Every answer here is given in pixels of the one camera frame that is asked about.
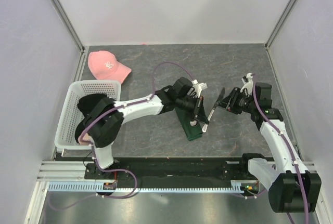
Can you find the black cloth in basket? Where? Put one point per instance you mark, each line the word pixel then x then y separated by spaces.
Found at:
pixel 85 105

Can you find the pink baseball cap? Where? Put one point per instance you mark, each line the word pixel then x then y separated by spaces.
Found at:
pixel 104 66

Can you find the light blue slotted cable duct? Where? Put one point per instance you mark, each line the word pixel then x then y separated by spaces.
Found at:
pixel 156 186

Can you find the aluminium frame post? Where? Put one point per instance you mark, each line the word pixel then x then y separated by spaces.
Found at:
pixel 68 25
pixel 280 23

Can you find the right aluminium frame post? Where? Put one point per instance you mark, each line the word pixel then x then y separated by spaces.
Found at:
pixel 280 23

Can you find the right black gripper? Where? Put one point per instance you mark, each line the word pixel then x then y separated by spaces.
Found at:
pixel 229 102

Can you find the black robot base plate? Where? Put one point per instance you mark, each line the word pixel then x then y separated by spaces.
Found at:
pixel 145 168

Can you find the dark green cloth napkin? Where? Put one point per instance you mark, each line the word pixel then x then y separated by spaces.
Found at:
pixel 191 132

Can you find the silver spoon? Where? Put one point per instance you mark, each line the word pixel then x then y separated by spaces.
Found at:
pixel 193 123

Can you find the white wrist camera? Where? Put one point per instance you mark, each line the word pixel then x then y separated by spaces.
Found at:
pixel 198 88
pixel 247 84

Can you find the peach cloth in basket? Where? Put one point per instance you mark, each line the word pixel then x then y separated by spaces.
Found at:
pixel 85 140

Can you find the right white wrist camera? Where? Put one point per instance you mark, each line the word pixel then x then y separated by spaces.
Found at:
pixel 247 84

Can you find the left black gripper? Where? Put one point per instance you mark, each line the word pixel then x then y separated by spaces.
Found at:
pixel 195 110

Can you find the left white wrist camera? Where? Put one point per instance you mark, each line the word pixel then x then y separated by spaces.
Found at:
pixel 198 88

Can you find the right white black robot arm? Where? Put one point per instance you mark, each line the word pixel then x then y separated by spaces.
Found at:
pixel 291 187

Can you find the white perforated plastic basket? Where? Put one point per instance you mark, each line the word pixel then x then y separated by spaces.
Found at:
pixel 71 116

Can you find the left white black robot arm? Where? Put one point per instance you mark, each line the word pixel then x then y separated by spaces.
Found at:
pixel 103 123

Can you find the left aluminium frame post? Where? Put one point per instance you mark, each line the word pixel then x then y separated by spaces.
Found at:
pixel 68 25

